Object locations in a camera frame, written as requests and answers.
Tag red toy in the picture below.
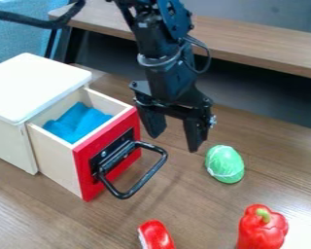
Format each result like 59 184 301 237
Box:
135 219 177 249

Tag green toy cabbage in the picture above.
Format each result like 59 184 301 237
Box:
203 144 247 185

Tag cabinet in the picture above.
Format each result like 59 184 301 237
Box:
0 52 93 176

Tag drawer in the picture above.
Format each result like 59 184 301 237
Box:
25 87 170 202

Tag red toy pepper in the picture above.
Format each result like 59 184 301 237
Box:
234 203 291 249

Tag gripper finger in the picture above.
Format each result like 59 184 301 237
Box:
135 102 169 140
181 117 211 154

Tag wooden bench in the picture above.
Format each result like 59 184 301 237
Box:
46 5 311 82

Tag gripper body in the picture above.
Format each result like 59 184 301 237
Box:
127 54 219 129

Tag blue cloth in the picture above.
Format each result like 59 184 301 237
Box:
41 101 116 145

